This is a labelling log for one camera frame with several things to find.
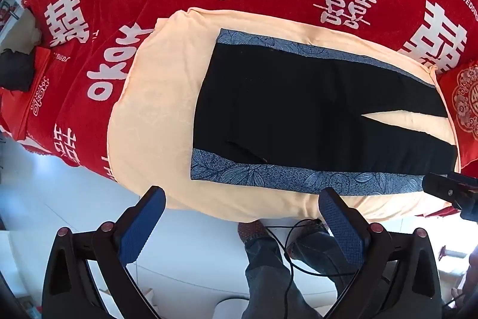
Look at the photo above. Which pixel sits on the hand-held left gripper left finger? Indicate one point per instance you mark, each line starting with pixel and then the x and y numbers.
pixel 143 225

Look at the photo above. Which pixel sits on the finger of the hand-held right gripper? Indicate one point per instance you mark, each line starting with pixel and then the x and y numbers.
pixel 440 186

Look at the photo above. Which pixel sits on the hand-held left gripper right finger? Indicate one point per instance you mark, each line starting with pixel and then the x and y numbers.
pixel 341 229

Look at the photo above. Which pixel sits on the black pants with blue floral stripes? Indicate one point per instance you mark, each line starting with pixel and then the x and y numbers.
pixel 280 98

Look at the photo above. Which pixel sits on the person's jeans leg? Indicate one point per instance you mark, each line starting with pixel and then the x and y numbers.
pixel 263 278
pixel 317 248

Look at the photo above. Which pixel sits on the red pillow with round emblem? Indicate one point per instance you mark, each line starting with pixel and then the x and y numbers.
pixel 465 106

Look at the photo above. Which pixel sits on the reddish brown slipper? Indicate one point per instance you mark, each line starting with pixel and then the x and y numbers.
pixel 254 229

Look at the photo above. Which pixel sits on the peach blanket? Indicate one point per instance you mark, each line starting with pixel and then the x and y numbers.
pixel 157 117

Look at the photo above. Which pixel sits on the red pillow with white print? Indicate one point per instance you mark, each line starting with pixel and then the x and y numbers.
pixel 39 94

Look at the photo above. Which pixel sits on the dark cloth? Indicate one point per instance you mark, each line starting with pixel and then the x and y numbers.
pixel 15 70

